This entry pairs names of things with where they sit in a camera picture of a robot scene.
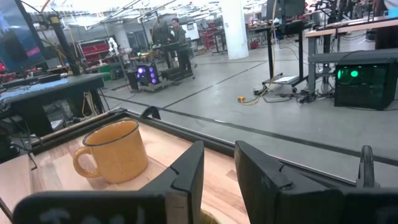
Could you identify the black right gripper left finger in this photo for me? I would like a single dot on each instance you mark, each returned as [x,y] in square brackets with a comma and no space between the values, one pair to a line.
[124,207]

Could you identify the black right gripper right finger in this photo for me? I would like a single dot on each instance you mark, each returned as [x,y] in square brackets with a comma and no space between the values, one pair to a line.
[295,202]

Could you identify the yellow speckled mug black rim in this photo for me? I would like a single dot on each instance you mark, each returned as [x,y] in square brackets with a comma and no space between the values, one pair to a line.
[121,155]

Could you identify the red storage shelf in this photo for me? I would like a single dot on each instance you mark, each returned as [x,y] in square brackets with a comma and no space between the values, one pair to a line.
[93,51]

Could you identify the computer tower purple lights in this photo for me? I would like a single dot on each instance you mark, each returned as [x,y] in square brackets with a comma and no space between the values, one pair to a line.
[146,74]

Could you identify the computer tower green lights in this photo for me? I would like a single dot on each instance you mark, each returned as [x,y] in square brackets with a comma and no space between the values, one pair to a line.
[363,84]

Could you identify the black rolling desk cart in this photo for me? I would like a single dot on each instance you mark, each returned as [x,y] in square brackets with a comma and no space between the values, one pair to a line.
[174,74]

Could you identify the black work table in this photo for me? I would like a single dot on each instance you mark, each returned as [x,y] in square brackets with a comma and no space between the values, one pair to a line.
[37,93]

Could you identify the white small robot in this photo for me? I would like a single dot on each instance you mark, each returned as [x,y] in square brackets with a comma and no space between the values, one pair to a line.
[112,46]

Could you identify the black pole yellow label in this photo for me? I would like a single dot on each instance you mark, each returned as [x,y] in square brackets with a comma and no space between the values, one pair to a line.
[63,46]

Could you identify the black standing desk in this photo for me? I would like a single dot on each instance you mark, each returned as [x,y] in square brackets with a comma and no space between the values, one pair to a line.
[289,28]

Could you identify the standing person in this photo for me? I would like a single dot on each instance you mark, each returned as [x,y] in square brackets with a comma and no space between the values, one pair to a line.
[181,40]

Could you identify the wooden top desk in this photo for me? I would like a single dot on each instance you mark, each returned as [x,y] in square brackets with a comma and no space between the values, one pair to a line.
[348,29]

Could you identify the white pillar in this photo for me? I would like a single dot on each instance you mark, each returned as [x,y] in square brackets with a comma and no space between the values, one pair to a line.
[234,28]

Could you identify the large dark display screen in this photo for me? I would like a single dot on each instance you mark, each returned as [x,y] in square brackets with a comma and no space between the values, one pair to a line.
[15,37]

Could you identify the black frame clamp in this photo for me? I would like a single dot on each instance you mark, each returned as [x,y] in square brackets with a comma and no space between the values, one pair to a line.
[150,112]
[367,168]

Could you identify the black table edge frame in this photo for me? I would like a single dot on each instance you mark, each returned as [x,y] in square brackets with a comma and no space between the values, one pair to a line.
[199,137]

